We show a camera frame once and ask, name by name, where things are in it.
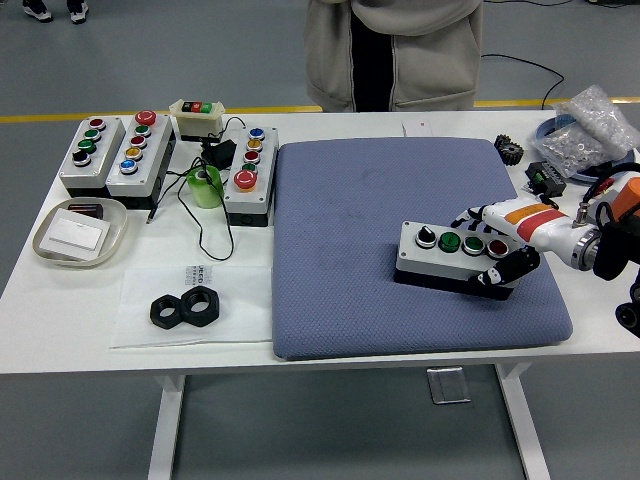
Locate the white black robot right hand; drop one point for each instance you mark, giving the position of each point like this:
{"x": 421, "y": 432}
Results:
{"x": 535, "y": 222}

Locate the four-button box with selector switch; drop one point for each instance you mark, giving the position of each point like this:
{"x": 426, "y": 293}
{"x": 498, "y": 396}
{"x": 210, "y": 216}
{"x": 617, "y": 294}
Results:
{"x": 430, "y": 261}

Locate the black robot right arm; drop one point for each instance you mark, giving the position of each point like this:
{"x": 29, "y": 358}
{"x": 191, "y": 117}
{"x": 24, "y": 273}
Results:
{"x": 615, "y": 250}

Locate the grey box with orange button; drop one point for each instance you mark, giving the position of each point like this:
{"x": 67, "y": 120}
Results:
{"x": 245, "y": 197}

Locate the grey box with yellow button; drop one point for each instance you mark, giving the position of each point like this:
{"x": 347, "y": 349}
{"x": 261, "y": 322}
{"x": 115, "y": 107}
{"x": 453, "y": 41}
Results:
{"x": 150, "y": 165}

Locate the grey four-button control box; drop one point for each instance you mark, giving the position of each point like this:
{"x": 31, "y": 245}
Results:
{"x": 100, "y": 160}

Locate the black module with green terminal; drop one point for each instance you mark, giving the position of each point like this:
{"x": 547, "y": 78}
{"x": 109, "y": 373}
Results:
{"x": 547, "y": 179}

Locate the black gear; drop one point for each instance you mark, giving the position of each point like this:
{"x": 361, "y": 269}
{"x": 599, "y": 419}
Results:
{"x": 509, "y": 149}

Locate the bubble wrap bag of washers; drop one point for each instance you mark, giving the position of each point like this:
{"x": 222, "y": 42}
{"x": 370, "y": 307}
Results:
{"x": 585, "y": 130}

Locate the blue plate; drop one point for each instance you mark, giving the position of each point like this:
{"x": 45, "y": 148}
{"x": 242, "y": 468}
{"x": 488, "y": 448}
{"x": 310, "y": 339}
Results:
{"x": 627, "y": 162}

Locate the white card with red mark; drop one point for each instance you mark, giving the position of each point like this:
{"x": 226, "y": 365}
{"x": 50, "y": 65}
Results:
{"x": 417, "y": 129}

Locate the metal floor socket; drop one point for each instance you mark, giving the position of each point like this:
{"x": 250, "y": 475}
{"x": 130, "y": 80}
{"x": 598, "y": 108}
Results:
{"x": 449, "y": 386}

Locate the blue-grey quilted mat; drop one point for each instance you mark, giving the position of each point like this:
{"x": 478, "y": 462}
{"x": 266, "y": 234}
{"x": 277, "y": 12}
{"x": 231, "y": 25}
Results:
{"x": 350, "y": 250}

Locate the person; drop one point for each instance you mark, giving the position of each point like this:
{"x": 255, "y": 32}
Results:
{"x": 37, "y": 11}
{"x": 425, "y": 50}

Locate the white table leg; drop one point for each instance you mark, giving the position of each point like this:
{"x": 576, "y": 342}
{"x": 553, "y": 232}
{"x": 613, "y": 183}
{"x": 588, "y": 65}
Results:
{"x": 167, "y": 430}
{"x": 522, "y": 430}

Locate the clear printed plastic bag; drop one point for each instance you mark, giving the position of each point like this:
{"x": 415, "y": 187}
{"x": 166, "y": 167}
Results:
{"x": 240, "y": 305}

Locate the black power adapter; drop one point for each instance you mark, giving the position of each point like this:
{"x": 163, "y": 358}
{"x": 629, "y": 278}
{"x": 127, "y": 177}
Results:
{"x": 218, "y": 152}

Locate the green tape roll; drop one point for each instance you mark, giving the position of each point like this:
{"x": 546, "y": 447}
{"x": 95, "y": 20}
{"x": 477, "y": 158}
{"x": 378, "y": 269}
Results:
{"x": 205, "y": 192}

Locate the large black hex nut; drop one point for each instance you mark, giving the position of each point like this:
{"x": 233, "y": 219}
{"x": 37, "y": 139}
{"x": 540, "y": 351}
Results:
{"x": 212, "y": 307}

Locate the small black hex nut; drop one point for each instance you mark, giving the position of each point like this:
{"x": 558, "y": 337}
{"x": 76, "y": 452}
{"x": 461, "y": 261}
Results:
{"x": 156, "y": 314}

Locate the beige shallow tray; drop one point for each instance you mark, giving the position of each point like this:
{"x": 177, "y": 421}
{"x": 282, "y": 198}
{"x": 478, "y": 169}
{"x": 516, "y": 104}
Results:
{"x": 117, "y": 220}

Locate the dark red small block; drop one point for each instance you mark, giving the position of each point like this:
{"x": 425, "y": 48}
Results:
{"x": 85, "y": 209}

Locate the cream red-green switch box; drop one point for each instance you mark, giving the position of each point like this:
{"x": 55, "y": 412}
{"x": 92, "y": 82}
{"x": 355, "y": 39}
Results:
{"x": 197, "y": 122}

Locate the white wall switch panel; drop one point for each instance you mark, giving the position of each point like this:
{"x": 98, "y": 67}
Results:
{"x": 75, "y": 235}

